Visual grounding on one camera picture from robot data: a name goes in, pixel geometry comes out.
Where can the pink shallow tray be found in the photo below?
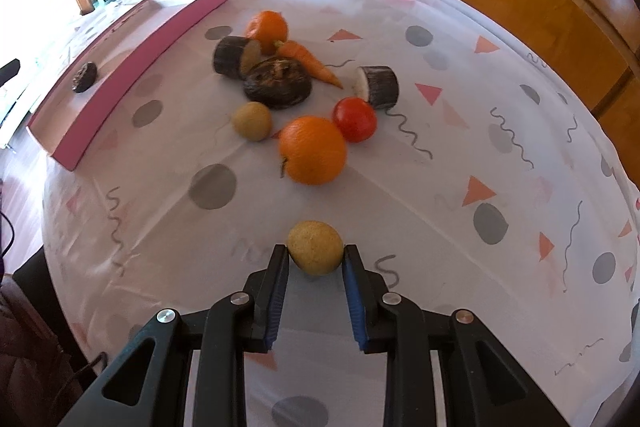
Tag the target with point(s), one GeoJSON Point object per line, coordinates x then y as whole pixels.
{"type": "Point", "coordinates": [65, 122]}

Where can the dark cylinder piece right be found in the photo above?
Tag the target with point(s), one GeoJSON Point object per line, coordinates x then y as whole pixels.
{"type": "Point", "coordinates": [378, 86]}

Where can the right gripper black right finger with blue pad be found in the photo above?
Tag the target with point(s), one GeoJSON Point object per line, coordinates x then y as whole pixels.
{"type": "Point", "coordinates": [482, 383]}

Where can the black gripper of other arm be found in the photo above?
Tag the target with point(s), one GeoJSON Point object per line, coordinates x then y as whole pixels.
{"type": "Point", "coordinates": [9, 71]}

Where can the white patterned tablecloth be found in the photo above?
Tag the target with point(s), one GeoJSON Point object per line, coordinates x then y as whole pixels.
{"type": "Point", "coordinates": [488, 186]}

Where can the red tomato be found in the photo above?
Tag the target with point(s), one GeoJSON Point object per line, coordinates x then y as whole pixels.
{"type": "Point", "coordinates": [355, 118]}

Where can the dark brown flat round vegetable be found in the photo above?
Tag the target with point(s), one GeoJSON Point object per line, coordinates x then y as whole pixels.
{"type": "Point", "coordinates": [278, 83]}

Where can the dark cylinder piece left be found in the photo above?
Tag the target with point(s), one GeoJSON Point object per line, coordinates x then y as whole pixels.
{"type": "Point", "coordinates": [235, 56]}

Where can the dark cylinder piece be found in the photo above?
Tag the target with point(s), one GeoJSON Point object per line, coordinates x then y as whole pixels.
{"type": "Point", "coordinates": [235, 56]}
{"type": "Point", "coordinates": [378, 86]}

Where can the orange carrot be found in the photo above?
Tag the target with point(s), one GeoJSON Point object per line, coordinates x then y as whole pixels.
{"type": "Point", "coordinates": [314, 68]}

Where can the small tan round fruit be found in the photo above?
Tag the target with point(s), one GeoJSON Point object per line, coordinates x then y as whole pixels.
{"type": "Point", "coordinates": [252, 121]}

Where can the dark round item in tray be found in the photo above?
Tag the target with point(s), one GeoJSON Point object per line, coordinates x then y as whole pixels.
{"type": "Point", "coordinates": [85, 77]}

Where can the yellow-brown round fruit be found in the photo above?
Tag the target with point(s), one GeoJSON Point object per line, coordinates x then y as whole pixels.
{"type": "Point", "coordinates": [315, 247]}

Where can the small tangerine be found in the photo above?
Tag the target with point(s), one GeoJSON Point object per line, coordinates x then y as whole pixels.
{"type": "Point", "coordinates": [268, 28]}

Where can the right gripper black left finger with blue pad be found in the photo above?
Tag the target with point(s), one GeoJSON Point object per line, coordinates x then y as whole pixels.
{"type": "Point", "coordinates": [190, 365]}

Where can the large orange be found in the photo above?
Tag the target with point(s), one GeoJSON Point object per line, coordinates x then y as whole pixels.
{"type": "Point", "coordinates": [312, 150]}

